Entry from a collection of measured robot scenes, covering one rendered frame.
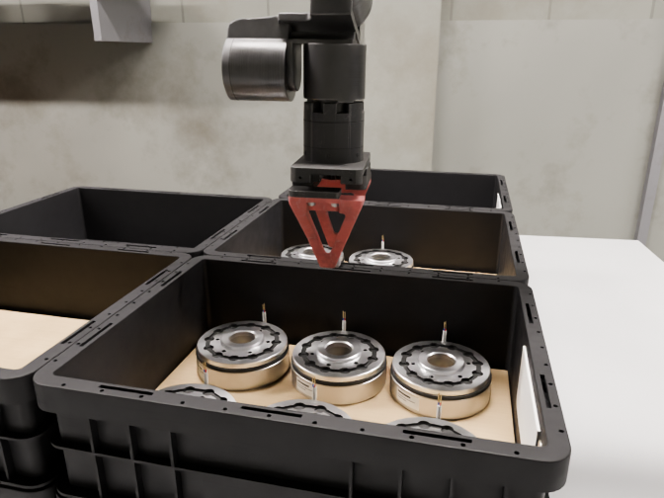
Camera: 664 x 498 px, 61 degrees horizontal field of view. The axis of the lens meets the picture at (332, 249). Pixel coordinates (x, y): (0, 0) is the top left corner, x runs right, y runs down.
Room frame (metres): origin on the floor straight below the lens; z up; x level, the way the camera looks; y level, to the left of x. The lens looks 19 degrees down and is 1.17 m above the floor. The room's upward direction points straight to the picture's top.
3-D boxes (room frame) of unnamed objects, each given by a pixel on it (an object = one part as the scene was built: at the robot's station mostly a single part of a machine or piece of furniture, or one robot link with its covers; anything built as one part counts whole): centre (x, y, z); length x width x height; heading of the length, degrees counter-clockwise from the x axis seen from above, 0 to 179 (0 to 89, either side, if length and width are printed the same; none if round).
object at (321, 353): (0.54, -0.01, 0.86); 0.05 x 0.05 x 0.01
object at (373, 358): (0.54, -0.01, 0.86); 0.10 x 0.10 x 0.01
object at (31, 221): (0.86, 0.33, 0.87); 0.40 x 0.30 x 0.11; 77
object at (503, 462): (0.47, 0.01, 0.92); 0.40 x 0.30 x 0.02; 77
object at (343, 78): (0.54, 0.00, 1.15); 0.07 x 0.06 x 0.07; 81
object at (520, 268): (0.76, -0.06, 0.92); 0.40 x 0.30 x 0.02; 77
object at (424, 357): (0.51, -0.11, 0.86); 0.05 x 0.05 x 0.01
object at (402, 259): (0.83, -0.08, 0.86); 0.10 x 0.10 x 0.01
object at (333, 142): (0.54, 0.00, 1.09); 0.10 x 0.07 x 0.07; 172
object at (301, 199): (0.52, 0.00, 1.02); 0.07 x 0.07 x 0.09; 82
